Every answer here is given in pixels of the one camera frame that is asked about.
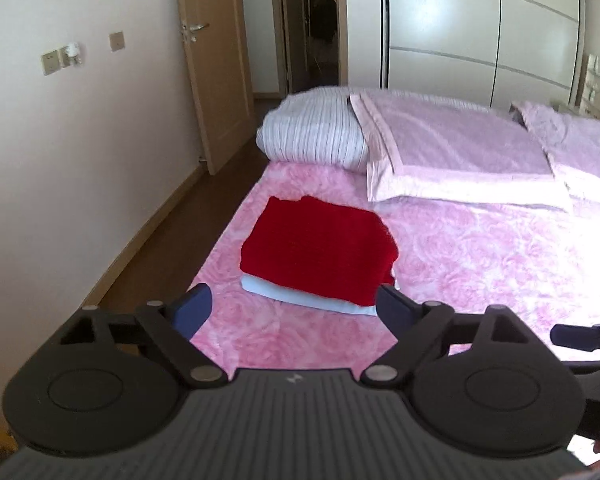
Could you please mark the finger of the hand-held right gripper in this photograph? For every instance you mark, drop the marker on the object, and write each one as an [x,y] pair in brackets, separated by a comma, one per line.
[575,335]

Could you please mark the beige wall socket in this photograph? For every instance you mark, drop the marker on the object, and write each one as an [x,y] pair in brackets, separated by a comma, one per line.
[51,62]

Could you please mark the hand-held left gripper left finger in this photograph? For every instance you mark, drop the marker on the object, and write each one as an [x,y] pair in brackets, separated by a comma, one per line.
[195,307]

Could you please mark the white wardrobe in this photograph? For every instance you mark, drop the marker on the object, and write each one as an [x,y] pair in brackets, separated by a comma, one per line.
[455,20]

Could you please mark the red knitted sweater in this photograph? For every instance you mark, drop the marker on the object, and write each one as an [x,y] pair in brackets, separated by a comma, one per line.
[320,250]

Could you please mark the white vanity shelf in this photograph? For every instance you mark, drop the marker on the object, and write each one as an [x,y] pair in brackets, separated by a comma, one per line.
[592,85]

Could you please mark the pink folded quilt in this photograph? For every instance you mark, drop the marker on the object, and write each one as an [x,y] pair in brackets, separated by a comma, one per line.
[455,145]

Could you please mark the dark hanging coat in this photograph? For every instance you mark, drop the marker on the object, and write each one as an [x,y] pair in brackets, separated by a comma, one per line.
[322,15]

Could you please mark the white plug-in night light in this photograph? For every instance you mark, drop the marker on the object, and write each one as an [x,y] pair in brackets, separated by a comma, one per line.
[72,54]

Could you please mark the wooden door frame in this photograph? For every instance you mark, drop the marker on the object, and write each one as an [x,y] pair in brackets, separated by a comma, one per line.
[275,35]

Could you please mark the striped folded quilt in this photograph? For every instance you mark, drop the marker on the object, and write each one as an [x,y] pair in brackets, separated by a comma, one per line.
[310,130]

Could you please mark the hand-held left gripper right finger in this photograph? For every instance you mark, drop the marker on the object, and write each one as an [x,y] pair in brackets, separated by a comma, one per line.
[392,310]

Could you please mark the beige wall switch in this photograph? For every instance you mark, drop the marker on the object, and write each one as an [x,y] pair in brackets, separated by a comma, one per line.
[117,41]

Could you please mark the wooden door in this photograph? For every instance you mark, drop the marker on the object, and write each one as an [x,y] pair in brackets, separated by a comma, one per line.
[215,85]

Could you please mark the light blue folded garment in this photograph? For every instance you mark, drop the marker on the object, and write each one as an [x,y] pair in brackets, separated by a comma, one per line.
[280,294]

